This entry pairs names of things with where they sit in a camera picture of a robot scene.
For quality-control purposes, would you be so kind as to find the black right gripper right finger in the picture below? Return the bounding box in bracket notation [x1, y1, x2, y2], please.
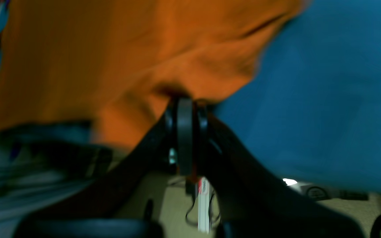
[192, 101, 364, 238]

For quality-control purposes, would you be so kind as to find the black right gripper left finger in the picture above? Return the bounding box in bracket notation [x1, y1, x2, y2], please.
[14, 98, 194, 238]

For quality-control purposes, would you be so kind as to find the white power strip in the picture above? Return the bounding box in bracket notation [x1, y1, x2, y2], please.
[197, 177, 213, 234]

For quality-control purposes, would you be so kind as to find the orange t-shirt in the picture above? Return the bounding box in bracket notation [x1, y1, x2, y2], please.
[0, 0, 308, 151]

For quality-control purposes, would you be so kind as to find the blue table cloth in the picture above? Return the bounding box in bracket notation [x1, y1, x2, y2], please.
[6, 0, 381, 192]

